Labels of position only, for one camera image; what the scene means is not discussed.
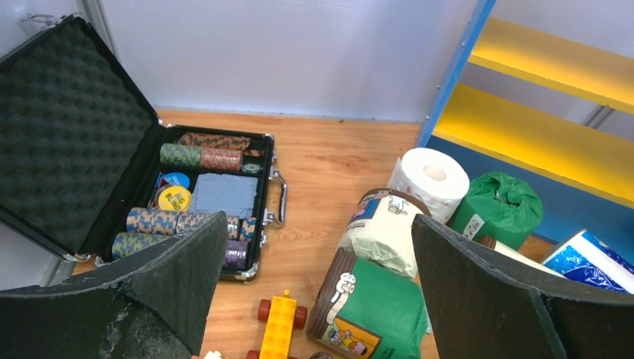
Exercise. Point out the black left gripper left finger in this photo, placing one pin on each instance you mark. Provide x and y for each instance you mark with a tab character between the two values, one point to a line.
152	304

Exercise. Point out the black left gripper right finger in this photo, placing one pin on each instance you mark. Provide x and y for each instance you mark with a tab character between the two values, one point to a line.
483	304

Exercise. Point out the blue Tempo tissue pack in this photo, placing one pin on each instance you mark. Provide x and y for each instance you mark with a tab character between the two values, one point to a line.
586	259

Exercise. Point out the blue shelf with coloured boards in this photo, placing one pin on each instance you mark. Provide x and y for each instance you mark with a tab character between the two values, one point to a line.
583	176

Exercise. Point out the cream wrapped roll brown band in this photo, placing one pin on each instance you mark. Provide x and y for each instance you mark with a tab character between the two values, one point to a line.
499	247

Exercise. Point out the white toy brick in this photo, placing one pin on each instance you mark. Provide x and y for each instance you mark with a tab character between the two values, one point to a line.
213	355

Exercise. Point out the plain green wrapped roll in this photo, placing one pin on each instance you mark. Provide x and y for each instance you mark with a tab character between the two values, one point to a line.
501	206

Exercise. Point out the yellow big blind button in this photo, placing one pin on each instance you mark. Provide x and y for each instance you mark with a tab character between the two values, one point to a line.
173	198

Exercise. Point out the green wrapped roll brown band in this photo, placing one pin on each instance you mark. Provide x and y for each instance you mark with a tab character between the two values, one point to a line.
363	310

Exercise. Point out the cream wrapped roll blue picture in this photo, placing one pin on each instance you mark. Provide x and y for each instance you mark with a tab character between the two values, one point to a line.
380	230

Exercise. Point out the blue small blind button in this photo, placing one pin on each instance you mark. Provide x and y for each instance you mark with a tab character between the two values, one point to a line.
175	178

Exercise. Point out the plain white paper towel roll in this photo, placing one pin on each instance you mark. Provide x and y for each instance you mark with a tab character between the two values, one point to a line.
434	178

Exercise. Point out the blue playing card deck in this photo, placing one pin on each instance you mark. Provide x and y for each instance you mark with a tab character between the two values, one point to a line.
232	194

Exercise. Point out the black poker chip case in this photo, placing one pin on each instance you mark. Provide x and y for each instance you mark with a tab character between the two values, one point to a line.
82	151

